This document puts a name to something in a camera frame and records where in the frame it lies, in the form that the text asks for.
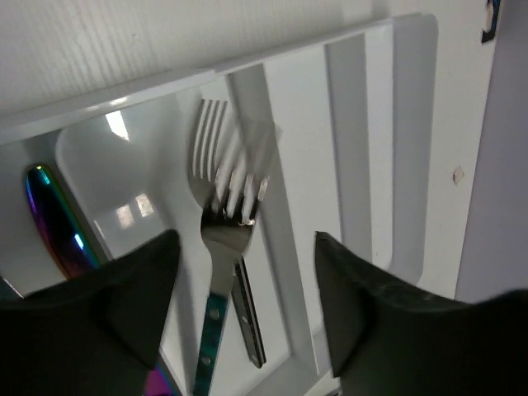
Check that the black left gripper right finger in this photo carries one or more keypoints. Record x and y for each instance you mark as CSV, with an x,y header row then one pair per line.
x,y
388,337

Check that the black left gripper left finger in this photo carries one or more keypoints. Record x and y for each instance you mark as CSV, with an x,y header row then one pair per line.
x,y
96,334

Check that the knife with teal handle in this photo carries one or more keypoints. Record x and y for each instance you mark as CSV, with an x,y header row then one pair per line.
x,y
204,146

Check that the silver fork black handle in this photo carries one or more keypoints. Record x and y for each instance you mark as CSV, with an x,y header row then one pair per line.
x,y
241,179

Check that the iridescent rainbow knife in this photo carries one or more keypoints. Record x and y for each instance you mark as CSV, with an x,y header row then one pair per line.
x,y
69,246

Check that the small white scrap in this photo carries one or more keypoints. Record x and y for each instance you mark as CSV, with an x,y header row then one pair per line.
x,y
457,175

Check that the white divided cutlery tray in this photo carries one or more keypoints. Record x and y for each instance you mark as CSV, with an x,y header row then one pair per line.
x,y
353,111

